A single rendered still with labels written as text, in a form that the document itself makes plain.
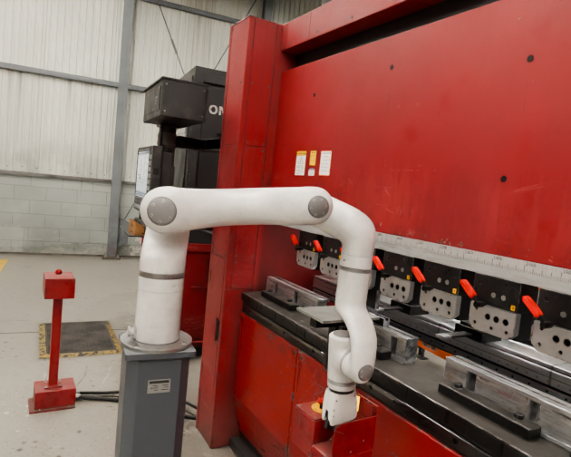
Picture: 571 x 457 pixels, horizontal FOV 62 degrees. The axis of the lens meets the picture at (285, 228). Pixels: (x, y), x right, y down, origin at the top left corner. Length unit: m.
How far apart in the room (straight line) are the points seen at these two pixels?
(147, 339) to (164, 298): 0.12
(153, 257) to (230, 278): 1.30
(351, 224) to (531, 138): 0.54
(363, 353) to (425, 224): 0.55
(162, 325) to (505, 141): 1.08
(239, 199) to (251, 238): 1.31
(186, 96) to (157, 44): 6.24
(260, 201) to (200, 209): 0.16
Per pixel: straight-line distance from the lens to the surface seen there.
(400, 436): 1.68
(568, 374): 1.73
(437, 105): 1.70
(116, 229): 8.30
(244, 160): 2.50
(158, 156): 2.49
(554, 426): 1.48
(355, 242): 1.31
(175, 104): 2.55
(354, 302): 1.34
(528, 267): 1.43
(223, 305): 2.56
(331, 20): 2.30
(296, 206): 1.21
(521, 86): 1.52
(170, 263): 1.26
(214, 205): 1.23
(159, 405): 1.36
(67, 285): 3.06
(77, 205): 8.45
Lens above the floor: 1.45
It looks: 5 degrees down
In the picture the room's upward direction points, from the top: 6 degrees clockwise
